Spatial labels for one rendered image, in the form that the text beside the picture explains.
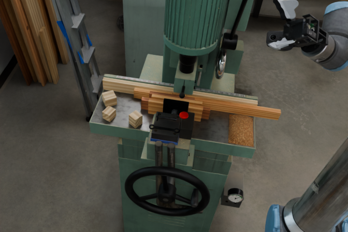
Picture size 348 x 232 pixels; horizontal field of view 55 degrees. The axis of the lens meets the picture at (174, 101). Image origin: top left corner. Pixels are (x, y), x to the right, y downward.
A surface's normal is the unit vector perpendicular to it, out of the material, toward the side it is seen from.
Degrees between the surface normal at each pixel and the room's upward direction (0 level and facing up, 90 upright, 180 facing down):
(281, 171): 0
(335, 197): 87
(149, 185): 90
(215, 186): 90
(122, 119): 0
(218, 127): 0
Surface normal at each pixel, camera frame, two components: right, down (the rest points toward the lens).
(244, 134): 0.00, -0.25
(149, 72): 0.07, -0.70
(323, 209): -0.61, 0.50
